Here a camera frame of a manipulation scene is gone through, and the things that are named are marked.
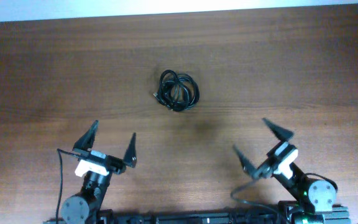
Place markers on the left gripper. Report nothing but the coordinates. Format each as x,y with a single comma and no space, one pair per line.
117,163

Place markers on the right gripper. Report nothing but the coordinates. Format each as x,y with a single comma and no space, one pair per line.
265,168

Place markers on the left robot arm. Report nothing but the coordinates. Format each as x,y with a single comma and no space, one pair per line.
84,206

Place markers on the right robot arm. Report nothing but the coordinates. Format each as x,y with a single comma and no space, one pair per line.
315,194

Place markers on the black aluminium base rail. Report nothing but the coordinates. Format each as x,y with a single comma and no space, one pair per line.
339,215

